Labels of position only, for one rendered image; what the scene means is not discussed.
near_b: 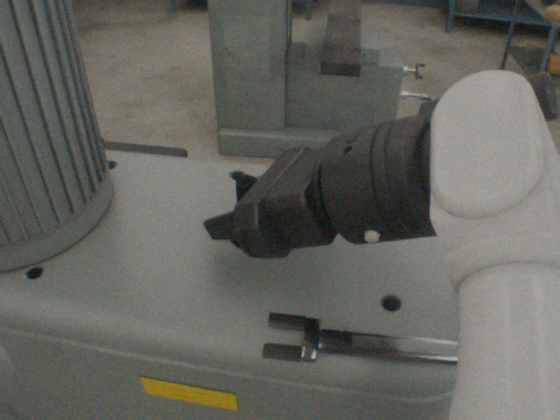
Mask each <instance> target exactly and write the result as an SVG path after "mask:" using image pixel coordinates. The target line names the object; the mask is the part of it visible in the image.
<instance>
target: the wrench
mask: <svg viewBox="0 0 560 420"><path fill-rule="evenodd" d="M269 326H271V327H272V328H278V329H287V330H295V331H303V332H304V337H303V345H302V346H298V345H289V344H274V343H264V344H263V349H262V358H265V359H274V360H281V361H297V362H301V361H307V362H316V361H317V355H318V351H319V352H322V353H330V354H338V355H346V356H362V357H370V358H377V359H393V360H402V361H417V362H425V363H439V364H447V365H450V364H455V365H458V358H457V345H458V341H452V340H444V339H428V338H420V337H412V336H411V337H404V336H396V335H388V334H370V333H362V332H354V331H346V330H341V331H337V330H329V329H321V330H320V326H321V320H320V319H318V318H310V317H308V318H307V319H306V316H302V315H294V314H286V313H270V315H269Z"/></svg>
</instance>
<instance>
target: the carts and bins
mask: <svg viewBox="0 0 560 420"><path fill-rule="evenodd" d="M523 1H524V2H525V3H526V4H527V5H528V6H530V7H531V8H532V9H533V11H535V12H537V13H538V15H539V16H540V17H541V18H542V19H544V20H545V21H546V22H547V23H548V24H549V25H550V26H551V28H550V29H551V31H550V33H549V37H548V40H547V45H546V46H545V48H536V45H531V44H527V46H526V47H518V46H510V44H511V40H512V35H513V33H514V27H515V24H516V19H517V16H518V10H519V8H520V3H521V0H517V1H516V4H515V9H514V12H513V14H514V15H513V18H512V20H511V22H512V23H511V26H510V28H509V30H510V32H509V34H508V37H507V39H508V40H507V42H506V45H505V51H504V53H503V59H502V62H501V65H500V66H501V68H500V69H498V71H505V69H504V68H505V62H506V60H507V57H508V53H509V54H510V55H511V56H513V59H514V60H515V61H516V62H517V63H518V65H519V66H520V67H521V68H522V70H523V71H524V72H525V73H526V75H527V76H529V75H535V74H538V73H543V72H546V71H547V72H548V73H549V75H550V76H551V78H552V81H553V86H554V87H560V56H559V55H558V54H557V52H556V51H555V50H553V49H554V47H555V43H556V40H557V36H558V34H559V30H560V0H523Z"/></svg>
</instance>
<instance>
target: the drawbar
mask: <svg viewBox="0 0 560 420"><path fill-rule="evenodd" d="M256 182H257V177H255V176H252V175H249V174H245V175H242V176H240V177H238V178H236V196H237V202H239V201H240V200H241V199H242V197H243V196H244V195H245V194H246V192H247V191H248V190H249V189H250V188H251V187H253V186H254V185H255V183H256Z"/></svg>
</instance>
